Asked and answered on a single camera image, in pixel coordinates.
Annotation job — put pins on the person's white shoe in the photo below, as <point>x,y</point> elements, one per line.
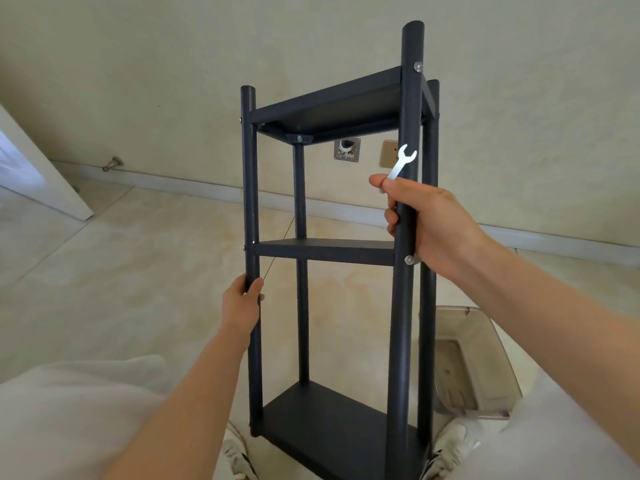
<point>452,447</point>
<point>237,454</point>

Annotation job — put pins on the gold wall socket plate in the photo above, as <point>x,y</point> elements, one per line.
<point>389,153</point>

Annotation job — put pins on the metal door stopper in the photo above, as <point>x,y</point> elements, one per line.
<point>113,163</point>

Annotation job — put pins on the person's white trousers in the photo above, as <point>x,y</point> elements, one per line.
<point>75,414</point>

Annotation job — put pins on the black metal shelf rack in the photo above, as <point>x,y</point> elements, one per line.
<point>350,274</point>

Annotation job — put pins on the person's left hand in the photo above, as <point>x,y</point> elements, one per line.
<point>240,304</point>

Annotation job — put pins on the person's right thumb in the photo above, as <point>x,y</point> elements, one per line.
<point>400,186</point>

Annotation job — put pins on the silver wall socket plate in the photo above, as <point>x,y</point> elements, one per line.
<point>347,148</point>

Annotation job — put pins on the person's left white shoe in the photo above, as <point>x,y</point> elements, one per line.
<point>237,454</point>

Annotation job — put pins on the person's right hand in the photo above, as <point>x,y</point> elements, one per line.
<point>440,224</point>

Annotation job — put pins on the white baseboard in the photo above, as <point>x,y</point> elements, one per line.
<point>320,204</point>

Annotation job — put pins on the white door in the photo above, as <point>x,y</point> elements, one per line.
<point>37,169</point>

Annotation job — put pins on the person's right forearm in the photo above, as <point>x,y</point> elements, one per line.
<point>555,319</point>

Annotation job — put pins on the person's left forearm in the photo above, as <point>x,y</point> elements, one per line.
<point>185,409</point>

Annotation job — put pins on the clear plastic container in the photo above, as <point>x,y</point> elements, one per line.
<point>472,362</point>

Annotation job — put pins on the small silver wrench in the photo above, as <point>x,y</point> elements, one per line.
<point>401,163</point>

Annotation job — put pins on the person's right white shoe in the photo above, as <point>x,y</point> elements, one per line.
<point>452,447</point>

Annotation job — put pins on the person's left thumb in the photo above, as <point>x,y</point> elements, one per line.
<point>254,289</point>

